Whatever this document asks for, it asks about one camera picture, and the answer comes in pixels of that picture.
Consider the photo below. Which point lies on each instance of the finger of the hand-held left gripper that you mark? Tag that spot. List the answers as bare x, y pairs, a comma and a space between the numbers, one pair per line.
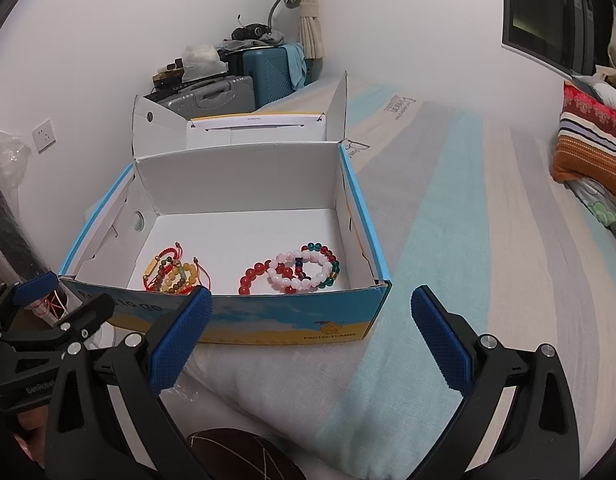
35, 287
90, 312

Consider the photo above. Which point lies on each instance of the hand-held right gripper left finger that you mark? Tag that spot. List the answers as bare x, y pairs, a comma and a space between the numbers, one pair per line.
180, 340

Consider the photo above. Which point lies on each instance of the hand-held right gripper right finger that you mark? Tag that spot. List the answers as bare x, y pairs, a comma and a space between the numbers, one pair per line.
440, 342

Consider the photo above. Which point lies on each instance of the blue yellow cardboard box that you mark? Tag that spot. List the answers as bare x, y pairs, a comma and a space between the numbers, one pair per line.
268, 180

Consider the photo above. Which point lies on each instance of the person's left hand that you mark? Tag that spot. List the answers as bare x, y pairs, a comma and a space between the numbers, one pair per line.
32, 430

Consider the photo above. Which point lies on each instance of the striped bed sheet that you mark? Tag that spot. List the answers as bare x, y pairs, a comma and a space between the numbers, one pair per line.
463, 260

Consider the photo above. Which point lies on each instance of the dark brown patterned cushion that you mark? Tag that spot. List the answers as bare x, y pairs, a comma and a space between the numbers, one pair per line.
237, 452

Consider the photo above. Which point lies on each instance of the clear plastic bag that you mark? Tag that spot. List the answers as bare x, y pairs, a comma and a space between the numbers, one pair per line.
7, 160

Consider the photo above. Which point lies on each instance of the floral quilt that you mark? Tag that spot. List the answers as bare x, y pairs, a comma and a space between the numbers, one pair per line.
603, 210

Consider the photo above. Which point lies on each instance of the orange striped pillow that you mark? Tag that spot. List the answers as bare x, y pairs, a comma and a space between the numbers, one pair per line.
588, 150

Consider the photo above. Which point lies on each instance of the grey hard case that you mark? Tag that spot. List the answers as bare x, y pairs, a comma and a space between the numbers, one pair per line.
212, 95

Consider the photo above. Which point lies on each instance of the black gold boxes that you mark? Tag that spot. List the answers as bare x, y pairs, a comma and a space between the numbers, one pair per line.
167, 76

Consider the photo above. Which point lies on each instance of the white plastic bag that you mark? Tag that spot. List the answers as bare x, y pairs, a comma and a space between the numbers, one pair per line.
200, 57

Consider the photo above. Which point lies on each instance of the teal suitcase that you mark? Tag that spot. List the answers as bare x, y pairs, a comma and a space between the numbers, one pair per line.
268, 75

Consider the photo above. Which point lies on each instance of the white cloth bundle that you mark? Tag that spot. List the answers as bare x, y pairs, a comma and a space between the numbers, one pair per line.
605, 92

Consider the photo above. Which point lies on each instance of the light blue cloth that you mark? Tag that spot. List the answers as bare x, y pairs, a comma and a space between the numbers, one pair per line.
295, 62

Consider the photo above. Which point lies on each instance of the black bag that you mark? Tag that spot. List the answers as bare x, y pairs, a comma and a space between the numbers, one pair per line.
253, 30

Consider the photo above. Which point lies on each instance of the beige curtain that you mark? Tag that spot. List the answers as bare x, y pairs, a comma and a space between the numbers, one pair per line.
310, 20

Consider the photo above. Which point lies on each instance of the dark window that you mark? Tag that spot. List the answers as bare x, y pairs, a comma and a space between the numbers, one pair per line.
538, 10

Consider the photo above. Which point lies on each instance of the white wall socket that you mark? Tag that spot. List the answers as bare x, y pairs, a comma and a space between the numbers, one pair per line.
44, 135

